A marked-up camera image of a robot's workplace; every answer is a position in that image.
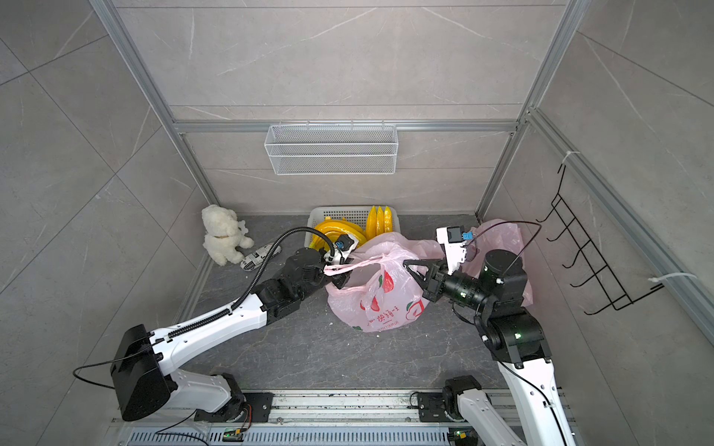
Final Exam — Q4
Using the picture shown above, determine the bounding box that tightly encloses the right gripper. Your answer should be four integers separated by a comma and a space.
403, 257, 491, 315

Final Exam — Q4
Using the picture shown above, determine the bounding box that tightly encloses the pink printed plastic bag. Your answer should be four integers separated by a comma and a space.
325, 232, 444, 333

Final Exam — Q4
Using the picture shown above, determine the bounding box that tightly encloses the orange-yellow banana bunch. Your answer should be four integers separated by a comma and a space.
315, 219, 368, 245

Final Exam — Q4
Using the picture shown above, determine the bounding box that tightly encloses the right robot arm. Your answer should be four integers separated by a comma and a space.
403, 249, 576, 445

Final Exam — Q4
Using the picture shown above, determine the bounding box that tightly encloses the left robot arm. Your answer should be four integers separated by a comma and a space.
110, 248, 348, 422

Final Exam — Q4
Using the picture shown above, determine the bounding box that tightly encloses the bright yellow banana bunch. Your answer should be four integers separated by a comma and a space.
366, 206, 394, 240

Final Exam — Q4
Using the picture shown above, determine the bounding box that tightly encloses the plain pink plastic bag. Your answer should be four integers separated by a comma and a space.
460, 219, 524, 277

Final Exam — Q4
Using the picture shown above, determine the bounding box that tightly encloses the white plastic basket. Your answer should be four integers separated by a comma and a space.
304, 206, 401, 247

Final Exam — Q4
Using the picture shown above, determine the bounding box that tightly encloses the white teddy bear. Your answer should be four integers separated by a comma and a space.
201, 204, 255, 266

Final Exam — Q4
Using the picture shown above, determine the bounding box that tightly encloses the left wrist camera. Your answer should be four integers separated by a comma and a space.
334, 233, 360, 258

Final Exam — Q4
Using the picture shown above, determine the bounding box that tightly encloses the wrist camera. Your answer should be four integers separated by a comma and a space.
334, 233, 360, 258
436, 226, 478, 275

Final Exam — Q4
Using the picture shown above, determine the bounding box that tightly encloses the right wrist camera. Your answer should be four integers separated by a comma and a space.
436, 226, 478, 275

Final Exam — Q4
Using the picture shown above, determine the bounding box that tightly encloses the white wire wall basket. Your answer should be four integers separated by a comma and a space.
264, 124, 399, 176

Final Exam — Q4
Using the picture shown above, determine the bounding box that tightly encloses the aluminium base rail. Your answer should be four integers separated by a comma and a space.
105, 388, 587, 446

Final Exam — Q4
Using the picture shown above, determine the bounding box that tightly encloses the black wire hook rack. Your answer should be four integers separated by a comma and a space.
537, 165, 665, 316

